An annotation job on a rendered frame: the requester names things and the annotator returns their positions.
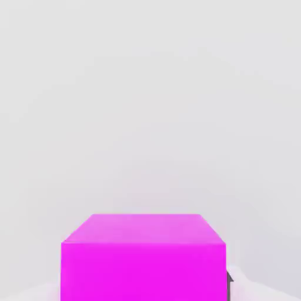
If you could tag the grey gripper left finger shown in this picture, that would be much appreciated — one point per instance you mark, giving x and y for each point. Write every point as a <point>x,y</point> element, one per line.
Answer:
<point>44,294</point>

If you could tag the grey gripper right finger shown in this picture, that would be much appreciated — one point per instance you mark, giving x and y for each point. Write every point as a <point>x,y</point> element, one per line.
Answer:
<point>244,290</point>

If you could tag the small magenta cube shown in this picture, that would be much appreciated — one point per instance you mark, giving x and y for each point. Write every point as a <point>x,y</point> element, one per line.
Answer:
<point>143,270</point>

